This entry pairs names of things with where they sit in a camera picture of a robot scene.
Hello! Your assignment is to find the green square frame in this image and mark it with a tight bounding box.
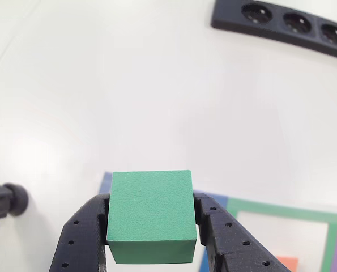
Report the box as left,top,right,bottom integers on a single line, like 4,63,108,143
227,198,337,272

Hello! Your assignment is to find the orange cube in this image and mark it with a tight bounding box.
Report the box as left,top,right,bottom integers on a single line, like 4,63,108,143
275,257,299,272

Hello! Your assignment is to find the blue square frame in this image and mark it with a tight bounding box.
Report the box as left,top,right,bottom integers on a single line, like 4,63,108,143
98,171,230,272

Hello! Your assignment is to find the green cube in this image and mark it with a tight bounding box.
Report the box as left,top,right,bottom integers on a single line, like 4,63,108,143
105,169,198,265

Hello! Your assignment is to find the black power strip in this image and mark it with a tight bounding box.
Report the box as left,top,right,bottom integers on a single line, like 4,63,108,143
210,0,337,62

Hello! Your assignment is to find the black camera tripod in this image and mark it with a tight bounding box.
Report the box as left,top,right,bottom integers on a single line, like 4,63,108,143
0,182,29,222

